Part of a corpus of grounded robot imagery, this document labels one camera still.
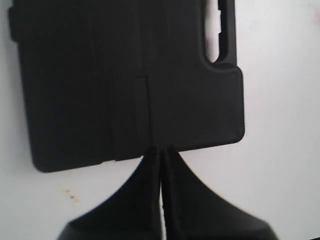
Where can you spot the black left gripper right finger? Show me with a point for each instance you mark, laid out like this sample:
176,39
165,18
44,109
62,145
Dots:
192,211

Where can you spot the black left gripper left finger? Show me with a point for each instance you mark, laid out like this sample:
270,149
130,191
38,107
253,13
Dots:
131,213

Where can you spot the black plastic tool case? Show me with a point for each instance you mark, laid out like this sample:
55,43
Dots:
104,80

